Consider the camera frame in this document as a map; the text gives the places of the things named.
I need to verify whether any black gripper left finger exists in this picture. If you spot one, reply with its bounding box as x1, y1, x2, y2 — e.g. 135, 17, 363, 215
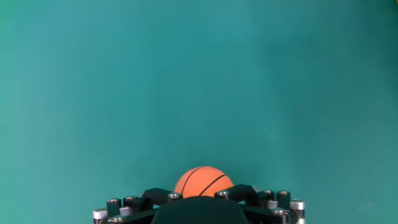
92, 187, 187, 224

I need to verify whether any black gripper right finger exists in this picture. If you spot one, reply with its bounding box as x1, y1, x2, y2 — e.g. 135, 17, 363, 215
213, 184, 306, 224

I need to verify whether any green table mat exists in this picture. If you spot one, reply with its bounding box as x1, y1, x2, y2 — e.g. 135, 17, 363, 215
0, 0, 398, 224

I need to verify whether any small orange basketball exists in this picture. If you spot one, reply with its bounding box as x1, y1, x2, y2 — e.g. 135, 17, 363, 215
173, 166, 234, 198

